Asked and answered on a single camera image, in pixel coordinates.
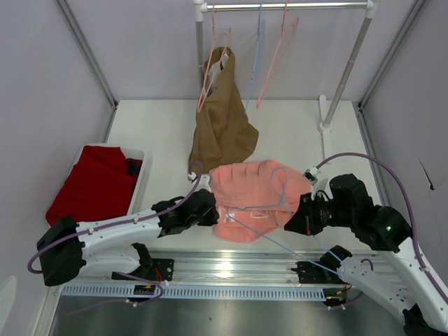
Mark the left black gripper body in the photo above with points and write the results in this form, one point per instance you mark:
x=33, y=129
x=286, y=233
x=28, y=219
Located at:
x=207, y=220

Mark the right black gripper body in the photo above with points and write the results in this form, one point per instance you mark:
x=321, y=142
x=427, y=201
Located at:
x=302, y=215

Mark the blue wire hanger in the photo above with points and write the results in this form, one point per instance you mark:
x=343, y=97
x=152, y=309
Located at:
x=282, y=203
x=257, y=55

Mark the pink pleated skirt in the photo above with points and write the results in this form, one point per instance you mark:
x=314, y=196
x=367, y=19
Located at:
x=249, y=184

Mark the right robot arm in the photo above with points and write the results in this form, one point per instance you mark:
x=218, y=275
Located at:
x=417, y=304

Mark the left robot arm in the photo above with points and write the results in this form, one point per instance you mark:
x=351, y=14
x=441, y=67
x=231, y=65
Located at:
x=116, y=247

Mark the brown skirt on hanger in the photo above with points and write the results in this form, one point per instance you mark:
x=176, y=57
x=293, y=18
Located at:
x=223, y=133

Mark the pink hanger holding brown skirt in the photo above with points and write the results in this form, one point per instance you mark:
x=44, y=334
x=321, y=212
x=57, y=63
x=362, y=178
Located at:
x=209, y=70

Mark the red garment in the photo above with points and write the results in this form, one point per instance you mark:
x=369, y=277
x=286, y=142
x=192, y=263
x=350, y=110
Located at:
x=100, y=186

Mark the white metal clothes rack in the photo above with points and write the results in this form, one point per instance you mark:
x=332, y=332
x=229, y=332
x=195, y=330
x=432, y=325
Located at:
x=326, y=111

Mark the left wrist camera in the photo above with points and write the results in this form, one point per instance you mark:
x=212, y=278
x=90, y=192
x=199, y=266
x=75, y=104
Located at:
x=200, y=182

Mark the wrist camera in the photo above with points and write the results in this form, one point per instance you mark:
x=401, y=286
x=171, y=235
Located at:
x=200, y=182
x=317, y=179

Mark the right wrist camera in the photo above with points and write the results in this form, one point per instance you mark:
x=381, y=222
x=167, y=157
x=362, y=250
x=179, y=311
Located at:
x=317, y=179

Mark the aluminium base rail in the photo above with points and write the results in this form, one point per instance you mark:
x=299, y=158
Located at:
x=235, y=268

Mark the slotted cable duct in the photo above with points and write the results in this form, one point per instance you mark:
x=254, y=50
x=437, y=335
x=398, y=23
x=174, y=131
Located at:
x=290, y=293

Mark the pink wire hanger middle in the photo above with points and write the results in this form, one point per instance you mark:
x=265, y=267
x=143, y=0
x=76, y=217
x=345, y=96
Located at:
x=278, y=59

